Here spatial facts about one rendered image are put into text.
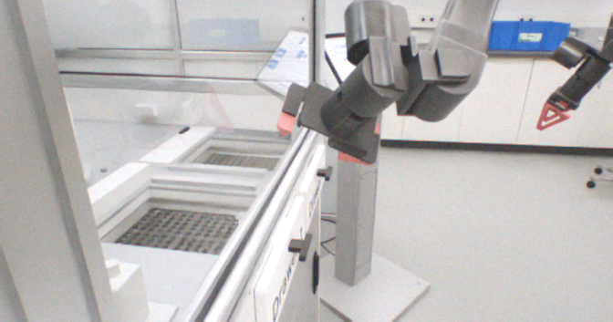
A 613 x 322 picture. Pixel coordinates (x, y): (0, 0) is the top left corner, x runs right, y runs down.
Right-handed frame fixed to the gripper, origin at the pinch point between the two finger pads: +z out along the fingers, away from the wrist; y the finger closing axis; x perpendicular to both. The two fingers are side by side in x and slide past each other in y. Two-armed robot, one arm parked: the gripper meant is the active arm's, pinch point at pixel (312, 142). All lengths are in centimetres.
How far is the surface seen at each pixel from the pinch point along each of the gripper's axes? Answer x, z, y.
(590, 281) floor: -36, 85, -184
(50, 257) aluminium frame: 25.7, -24.4, 19.2
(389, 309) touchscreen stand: 2, 108, -87
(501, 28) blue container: -245, 130, -175
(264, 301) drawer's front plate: 22.0, 9.4, -1.7
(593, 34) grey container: -262, 105, -249
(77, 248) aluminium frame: 24.8, -22.5, 18.6
